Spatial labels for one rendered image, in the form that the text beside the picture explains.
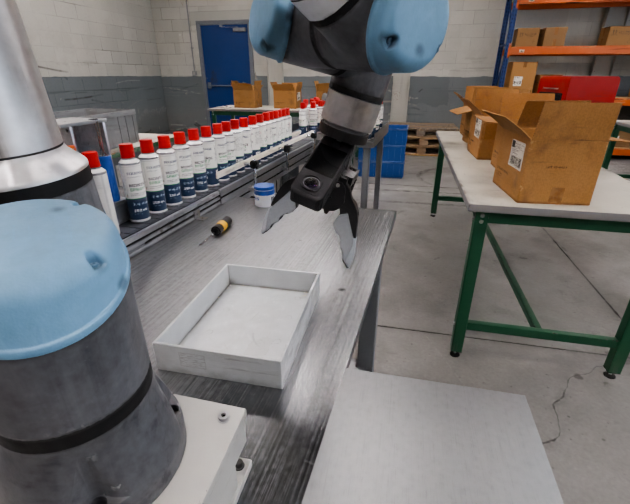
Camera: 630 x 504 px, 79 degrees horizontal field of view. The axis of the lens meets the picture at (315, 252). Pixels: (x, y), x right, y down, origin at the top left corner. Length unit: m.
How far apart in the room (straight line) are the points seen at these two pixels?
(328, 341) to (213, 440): 0.31
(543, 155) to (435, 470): 1.37
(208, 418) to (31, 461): 0.16
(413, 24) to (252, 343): 0.51
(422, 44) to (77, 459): 0.41
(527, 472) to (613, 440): 1.40
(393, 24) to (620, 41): 7.44
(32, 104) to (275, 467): 0.43
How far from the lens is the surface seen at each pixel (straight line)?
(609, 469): 1.84
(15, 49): 0.41
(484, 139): 2.54
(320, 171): 0.51
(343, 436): 0.54
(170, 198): 1.24
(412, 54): 0.35
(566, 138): 1.72
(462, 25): 7.97
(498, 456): 0.57
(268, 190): 1.32
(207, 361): 0.61
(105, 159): 1.11
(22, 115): 0.40
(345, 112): 0.53
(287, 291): 0.81
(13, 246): 0.31
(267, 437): 0.54
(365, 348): 1.49
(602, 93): 5.72
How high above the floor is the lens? 1.24
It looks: 25 degrees down
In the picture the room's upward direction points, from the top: straight up
